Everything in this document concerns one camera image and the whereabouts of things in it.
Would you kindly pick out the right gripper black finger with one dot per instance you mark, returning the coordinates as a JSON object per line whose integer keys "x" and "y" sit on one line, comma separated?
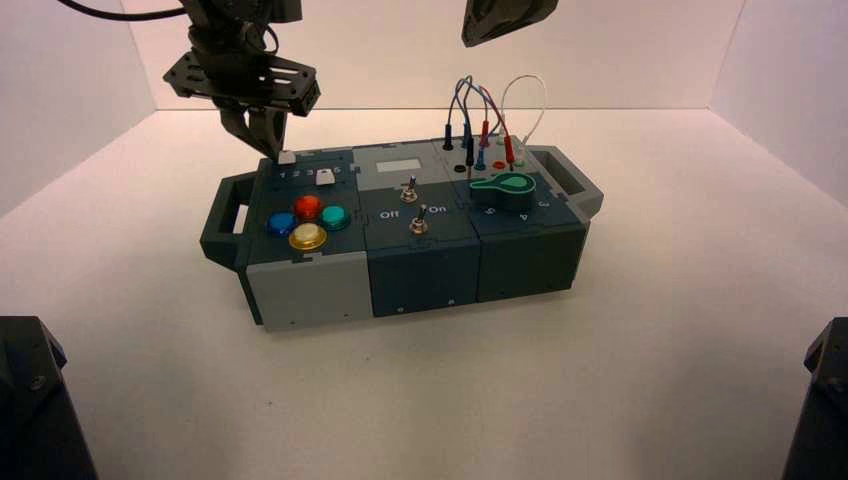
{"x": 478, "y": 16}
{"x": 520, "y": 13}

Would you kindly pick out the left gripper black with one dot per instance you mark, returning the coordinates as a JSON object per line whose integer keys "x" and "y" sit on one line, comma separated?
{"x": 245, "y": 79}

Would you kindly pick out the white slider knob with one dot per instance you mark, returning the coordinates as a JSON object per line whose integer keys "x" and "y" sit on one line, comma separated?
{"x": 286, "y": 158}
{"x": 324, "y": 177}

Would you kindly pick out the black arm base housing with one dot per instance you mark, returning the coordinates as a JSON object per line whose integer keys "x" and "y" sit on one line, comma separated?
{"x": 825, "y": 411}
{"x": 33, "y": 411}

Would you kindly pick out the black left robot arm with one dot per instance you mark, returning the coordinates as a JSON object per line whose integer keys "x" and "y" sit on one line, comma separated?
{"x": 225, "y": 14}

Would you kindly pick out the red dome push button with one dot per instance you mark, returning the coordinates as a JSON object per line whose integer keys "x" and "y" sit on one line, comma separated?
{"x": 309, "y": 207}

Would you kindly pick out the blue dome push button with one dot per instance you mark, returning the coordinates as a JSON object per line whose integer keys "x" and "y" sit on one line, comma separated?
{"x": 281, "y": 224}

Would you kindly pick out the teal dome push button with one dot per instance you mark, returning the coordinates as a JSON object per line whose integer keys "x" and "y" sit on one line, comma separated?
{"x": 335, "y": 216}

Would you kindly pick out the yellow dome push button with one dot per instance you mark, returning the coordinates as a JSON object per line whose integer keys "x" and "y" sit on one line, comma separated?
{"x": 308, "y": 236}

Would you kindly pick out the light grey display panel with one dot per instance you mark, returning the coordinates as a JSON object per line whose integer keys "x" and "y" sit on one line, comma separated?
{"x": 399, "y": 166}

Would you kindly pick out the green rotary knob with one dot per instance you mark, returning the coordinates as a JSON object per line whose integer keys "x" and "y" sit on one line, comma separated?
{"x": 513, "y": 189}

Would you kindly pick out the dark teal grey task box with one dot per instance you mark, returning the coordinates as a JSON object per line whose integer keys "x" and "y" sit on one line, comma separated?
{"x": 424, "y": 278}

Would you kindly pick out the metal toggle switch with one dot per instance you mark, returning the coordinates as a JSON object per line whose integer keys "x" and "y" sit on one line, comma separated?
{"x": 418, "y": 225}
{"x": 409, "y": 193}

